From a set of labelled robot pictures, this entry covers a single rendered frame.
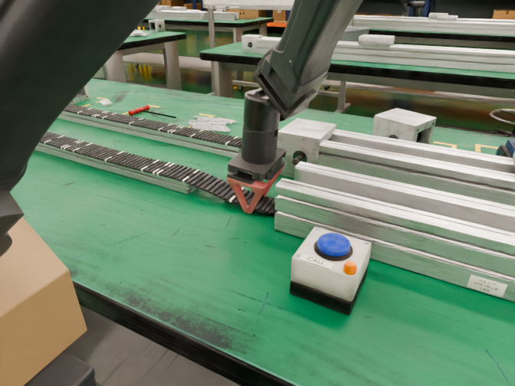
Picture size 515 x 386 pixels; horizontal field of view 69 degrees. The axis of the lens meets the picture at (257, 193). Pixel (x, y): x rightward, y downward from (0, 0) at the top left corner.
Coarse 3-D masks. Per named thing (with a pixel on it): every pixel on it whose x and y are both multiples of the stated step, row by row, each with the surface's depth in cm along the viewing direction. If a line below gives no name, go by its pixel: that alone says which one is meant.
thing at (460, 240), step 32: (288, 192) 56; (320, 192) 54; (352, 192) 59; (384, 192) 57; (416, 192) 55; (288, 224) 59; (320, 224) 57; (352, 224) 53; (384, 224) 52; (416, 224) 49; (448, 224) 47; (480, 224) 47; (512, 224) 50; (384, 256) 53; (416, 256) 51; (448, 256) 48; (480, 256) 46; (512, 256) 46; (480, 288) 48; (512, 288) 46
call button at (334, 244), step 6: (324, 234) 47; (330, 234) 47; (336, 234) 47; (318, 240) 46; (324, 240) 46; (330, 240) 46; (336, 240) 46; (342, 240) 46; (348, 240) 46; (318, 246) 46; (324, 246) 45; (330, 246) 45; (336, 246) 45; (342, 246) 45; (348, 246) 45; (324, 252) 45; (330, 252) 45; (336, 252) 45; (342, 252) 45
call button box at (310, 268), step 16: (304, 240) 48; (352, 240) 48; (304, 256) 45; (320, 256) 45; (352, 256) 46; (368, 256) 47; (304, 272) 45; (320, 272) 44; (336, 272) 43; (304, 288) 46; (320, 288) 45; (336, 288) 44; (352, 288) 43; (320, 304) 46; (336, 304) 45; (352, 304) 44
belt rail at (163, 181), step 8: (40, 144) 89; (48, 152) 89; (56, 152) 87; (64, 152) 87; (72, 152) 84; (72, 160) 85; (80, 160) 84; (88, 160) 83; (96, 160) 81; (104, 168) 81; (112, 168) 79; (120, 168) 79; (128, 168) 77; (128, 176) 78; (136, 176) 77; (144, 176) 76; (152, 176) 75; (160, 176) 73; (160, 184) 74; (168, 184) 73; (176, 184) 73; (184, 184) 71; (184, 192) 72
